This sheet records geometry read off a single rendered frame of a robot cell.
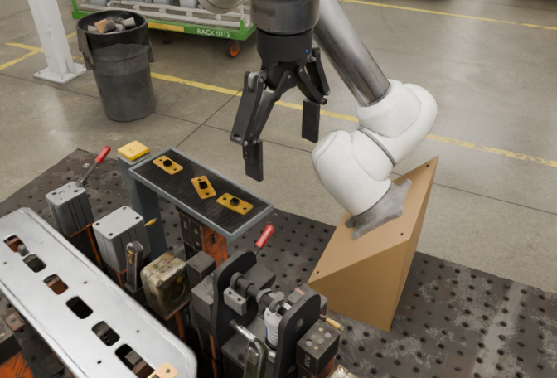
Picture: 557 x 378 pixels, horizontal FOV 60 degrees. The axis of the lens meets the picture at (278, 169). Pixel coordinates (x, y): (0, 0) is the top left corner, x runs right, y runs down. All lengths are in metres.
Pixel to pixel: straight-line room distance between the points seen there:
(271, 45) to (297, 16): 0.05
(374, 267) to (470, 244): 1.59
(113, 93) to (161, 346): 2.84
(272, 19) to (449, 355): 1.11
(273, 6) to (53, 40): 4.09
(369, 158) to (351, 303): 0.42
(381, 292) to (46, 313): 0.82
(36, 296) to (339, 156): 0.82
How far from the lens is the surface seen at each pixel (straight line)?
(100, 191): 2.01
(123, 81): 3.67
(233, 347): 1.10
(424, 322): 1.52
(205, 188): 1.17
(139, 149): 1.35
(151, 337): 1.10
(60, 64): 4.72
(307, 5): 0.62
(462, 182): 3.28
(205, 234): 1.21
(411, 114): 1.37
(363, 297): 1.40
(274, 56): 0.64
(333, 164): 1.32
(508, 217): 3.11
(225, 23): 4.76
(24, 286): 1.30
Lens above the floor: 1.88
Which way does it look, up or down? 36 degrees down
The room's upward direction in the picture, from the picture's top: straight up
